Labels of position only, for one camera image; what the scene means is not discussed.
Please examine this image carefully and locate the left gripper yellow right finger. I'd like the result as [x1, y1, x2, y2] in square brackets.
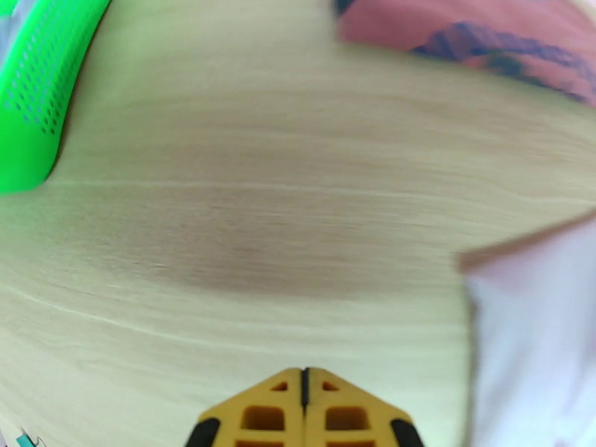
[305, 367, 426, 447]

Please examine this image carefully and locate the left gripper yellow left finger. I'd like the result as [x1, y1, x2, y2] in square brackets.
[184, 367, 306, 447]

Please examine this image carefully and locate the pale mauve shirt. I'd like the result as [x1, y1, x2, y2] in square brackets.
[457, 216, 596, 447]

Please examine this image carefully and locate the red tank top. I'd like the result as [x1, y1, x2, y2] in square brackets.
[332, 0, 596, 110]

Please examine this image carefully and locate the grey blue cloth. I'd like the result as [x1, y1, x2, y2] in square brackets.
[0, 0, 36, 65]

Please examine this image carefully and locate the teal binder clip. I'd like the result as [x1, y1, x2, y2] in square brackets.
[13, 425, 47, 447]

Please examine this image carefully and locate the green plastic basket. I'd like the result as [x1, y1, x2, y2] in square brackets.
[0, 0, 115, 195]

